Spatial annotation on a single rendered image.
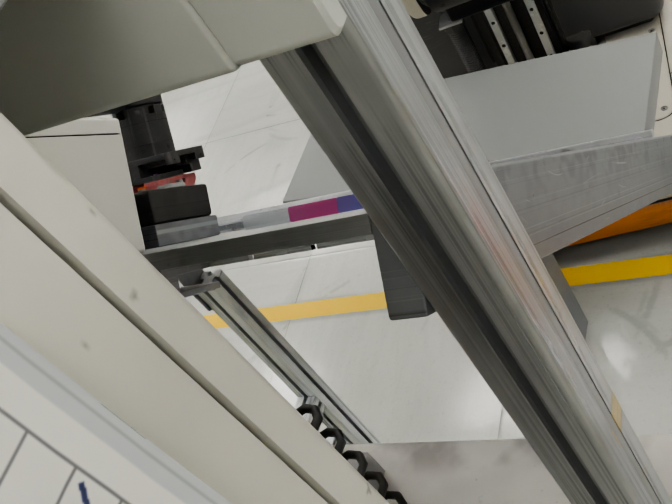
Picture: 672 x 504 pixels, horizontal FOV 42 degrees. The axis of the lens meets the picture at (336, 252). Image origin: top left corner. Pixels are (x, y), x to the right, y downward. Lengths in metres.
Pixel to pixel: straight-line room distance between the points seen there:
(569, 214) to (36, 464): 0.47
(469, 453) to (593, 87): 0.61
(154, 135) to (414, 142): 0.68
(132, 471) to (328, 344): 1.89
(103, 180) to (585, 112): 0.93
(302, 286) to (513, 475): 1.38
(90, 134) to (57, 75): 0.18
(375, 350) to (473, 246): 1.68
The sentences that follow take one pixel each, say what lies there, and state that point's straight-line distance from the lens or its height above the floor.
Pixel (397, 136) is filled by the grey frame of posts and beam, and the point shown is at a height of 1.26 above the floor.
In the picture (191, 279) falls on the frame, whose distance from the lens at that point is 1.41.
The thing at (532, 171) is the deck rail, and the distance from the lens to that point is 0.56.
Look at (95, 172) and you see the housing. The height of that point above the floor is 1.23.
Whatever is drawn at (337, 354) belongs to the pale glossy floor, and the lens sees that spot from 2.08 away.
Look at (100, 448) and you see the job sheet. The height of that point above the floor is 1.31.
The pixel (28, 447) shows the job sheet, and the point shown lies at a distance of 0.21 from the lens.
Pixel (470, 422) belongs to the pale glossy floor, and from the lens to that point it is 1.82.
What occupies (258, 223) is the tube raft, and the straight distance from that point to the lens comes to 0.67.
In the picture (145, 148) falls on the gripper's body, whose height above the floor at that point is 1.02.
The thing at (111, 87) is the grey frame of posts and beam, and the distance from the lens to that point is 0.33.
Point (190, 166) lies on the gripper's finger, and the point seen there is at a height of 0.97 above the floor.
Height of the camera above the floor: 1.44
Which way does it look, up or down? 39 degrees down
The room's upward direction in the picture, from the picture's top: 38 degrees counter-clockwise
